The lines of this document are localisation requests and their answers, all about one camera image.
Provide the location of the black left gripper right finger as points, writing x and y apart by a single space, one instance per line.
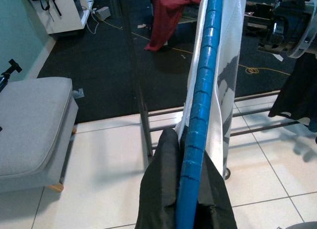
215 209

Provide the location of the grey cushioned ottoman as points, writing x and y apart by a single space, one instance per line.
32 122

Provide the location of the grey power adapter box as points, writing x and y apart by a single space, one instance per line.
102 13

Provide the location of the black floor mat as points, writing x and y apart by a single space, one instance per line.
99 73

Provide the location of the red cloth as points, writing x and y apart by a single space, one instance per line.
168 16

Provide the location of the black printed t-shirt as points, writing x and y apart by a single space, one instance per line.
297 90

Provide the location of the grey tape scrap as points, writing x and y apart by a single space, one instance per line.
78 93

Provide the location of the blue plastic hanger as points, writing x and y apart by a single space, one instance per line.
200 115

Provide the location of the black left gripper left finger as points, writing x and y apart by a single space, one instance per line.
158 189

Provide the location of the black metal clothes rack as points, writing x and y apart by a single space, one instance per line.
147 135

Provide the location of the white shelf unit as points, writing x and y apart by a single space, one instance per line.
67 18

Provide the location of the black exercise bench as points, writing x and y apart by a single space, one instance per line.
257 13

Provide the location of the white printed garment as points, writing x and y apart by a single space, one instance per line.
231 21

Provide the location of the black tripod stick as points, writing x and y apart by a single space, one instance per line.
13 65

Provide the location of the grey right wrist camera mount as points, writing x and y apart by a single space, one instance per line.
308 33

